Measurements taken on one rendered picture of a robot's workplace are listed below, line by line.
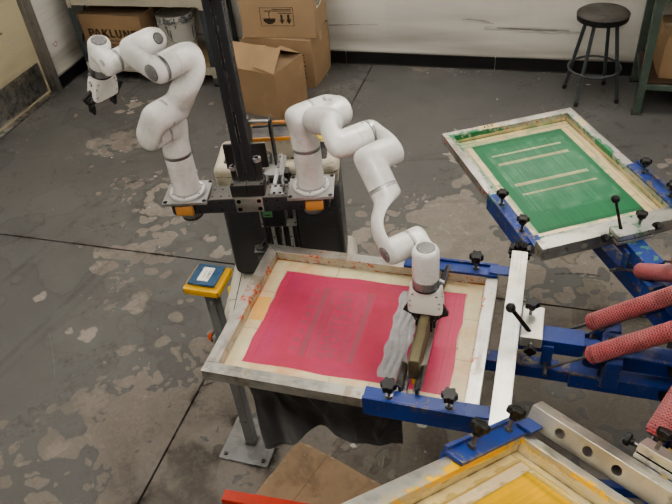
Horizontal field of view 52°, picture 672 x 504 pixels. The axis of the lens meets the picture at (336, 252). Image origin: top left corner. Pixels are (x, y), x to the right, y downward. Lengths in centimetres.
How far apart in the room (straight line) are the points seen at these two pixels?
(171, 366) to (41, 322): 85
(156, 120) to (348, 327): 86
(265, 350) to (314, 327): 17
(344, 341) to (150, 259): 221
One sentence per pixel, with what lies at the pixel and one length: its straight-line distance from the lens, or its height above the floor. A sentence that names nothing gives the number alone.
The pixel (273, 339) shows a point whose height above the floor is 95.
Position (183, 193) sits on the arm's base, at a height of 116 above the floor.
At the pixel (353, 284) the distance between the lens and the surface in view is 225.
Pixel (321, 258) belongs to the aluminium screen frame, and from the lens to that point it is 232.
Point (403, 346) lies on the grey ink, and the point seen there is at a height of 96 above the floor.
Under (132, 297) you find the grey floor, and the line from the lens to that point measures 389.
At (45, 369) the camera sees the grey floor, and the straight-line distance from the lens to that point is 371.
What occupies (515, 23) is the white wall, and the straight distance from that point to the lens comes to 561.
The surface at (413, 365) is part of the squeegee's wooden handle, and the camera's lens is 189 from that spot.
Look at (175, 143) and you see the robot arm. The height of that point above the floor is 135.
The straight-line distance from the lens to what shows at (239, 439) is 309.
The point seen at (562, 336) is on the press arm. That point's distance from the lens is 201.
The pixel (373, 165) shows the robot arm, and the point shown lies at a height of 146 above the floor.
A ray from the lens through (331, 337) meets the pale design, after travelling 209.
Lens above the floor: 248
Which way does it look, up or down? 40 degrees down
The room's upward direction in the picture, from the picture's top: 6 degrees counter-clockwise
